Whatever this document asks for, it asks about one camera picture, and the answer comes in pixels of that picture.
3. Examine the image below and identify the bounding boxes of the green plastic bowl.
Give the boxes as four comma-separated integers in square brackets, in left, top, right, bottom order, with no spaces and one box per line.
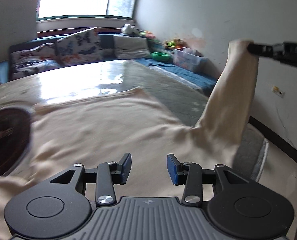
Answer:
[151,51,171,62]

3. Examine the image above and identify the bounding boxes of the colourful plush toys pile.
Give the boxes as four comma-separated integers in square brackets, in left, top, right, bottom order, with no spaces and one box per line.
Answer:
[163,38,185,50]

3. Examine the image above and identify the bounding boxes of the butterfly print cushion lying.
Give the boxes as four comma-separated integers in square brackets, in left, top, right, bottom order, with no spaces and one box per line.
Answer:
[10,43,61,80]

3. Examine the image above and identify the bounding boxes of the grey plain cushion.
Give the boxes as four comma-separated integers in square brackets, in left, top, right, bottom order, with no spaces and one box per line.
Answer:
[113,35,151,60]

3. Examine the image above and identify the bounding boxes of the white plush toy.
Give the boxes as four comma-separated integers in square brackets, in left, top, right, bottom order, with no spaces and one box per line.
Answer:
[121,24,140,35]

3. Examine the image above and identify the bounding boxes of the blue corner sofa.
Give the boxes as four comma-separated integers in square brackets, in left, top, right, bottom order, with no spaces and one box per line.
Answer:
[0,32,216,96]

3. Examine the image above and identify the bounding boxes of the cream white sweater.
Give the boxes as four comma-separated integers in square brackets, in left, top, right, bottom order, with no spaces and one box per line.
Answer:
[0,40,259,239]

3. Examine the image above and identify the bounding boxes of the round black induction cooktop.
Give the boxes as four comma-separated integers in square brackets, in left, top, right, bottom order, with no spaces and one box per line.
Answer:
[0,107,32,176]

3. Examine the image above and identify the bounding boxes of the clear plastic storage box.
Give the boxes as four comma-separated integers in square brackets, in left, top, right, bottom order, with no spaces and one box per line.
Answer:
[173,49,208,73]

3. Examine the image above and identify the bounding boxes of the white wall socket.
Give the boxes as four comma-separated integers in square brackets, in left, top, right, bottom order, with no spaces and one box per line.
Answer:
[272,86,285,98]

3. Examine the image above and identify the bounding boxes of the grey quilted star table cover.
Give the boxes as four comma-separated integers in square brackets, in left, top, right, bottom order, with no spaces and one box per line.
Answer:
[0,61,268,181]

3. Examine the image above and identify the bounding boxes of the butterfly print cushion upright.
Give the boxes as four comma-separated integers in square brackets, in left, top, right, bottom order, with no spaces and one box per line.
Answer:
[56,27,103,66]

